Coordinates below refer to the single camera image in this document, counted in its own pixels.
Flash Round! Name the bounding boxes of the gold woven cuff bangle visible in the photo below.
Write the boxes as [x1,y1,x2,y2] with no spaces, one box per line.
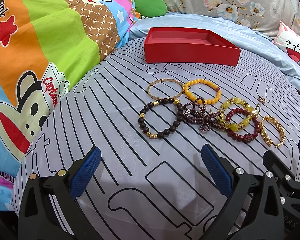
[260,115,286,148]

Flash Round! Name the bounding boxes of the dark red bead bracelet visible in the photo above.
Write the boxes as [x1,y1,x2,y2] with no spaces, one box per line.
[225,107,261,144]

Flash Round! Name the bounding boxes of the gold ring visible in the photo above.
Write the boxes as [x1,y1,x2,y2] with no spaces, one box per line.
[251,103,262,117]

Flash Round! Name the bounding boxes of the yellow citrine stone bracelet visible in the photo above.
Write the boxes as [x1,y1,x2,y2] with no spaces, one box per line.
[218,96,256,132]

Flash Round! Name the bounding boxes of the small gold hoop earring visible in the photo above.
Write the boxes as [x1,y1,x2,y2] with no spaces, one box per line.
[258,95,267,104]

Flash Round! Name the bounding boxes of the purple garnet bead strand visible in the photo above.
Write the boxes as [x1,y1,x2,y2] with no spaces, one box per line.
[182,97,224,132]

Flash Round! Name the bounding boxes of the dark brown bead bracelet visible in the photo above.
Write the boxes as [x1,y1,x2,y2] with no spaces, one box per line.
[137,97,185,139]

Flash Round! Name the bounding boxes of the yellow bead bracelet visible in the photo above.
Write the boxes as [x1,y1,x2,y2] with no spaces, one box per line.
[184,78,222,105]

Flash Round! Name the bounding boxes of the thin gold bangle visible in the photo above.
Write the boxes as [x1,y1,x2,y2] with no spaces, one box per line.
[146,78,184,100]

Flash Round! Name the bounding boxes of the red shallow cardboard box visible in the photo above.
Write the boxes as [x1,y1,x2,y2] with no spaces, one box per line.
[143,27,241,66]

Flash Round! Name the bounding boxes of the pink cartoon face cushion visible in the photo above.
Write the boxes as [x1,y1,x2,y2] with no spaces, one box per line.
[273,21,300,66]

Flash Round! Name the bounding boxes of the grey striped bed cover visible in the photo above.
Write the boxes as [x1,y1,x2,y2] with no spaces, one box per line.
[11,38,300,239]

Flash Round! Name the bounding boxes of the light blue pillow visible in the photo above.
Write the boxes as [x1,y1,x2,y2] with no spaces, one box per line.
[129,12,300,91]

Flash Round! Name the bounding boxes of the colourful cartoon monkey quilt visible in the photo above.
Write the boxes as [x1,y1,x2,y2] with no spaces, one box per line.
[0,0,135,211]

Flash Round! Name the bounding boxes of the green plush cushion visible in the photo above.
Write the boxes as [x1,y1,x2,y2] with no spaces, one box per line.
[134,0,167,18]

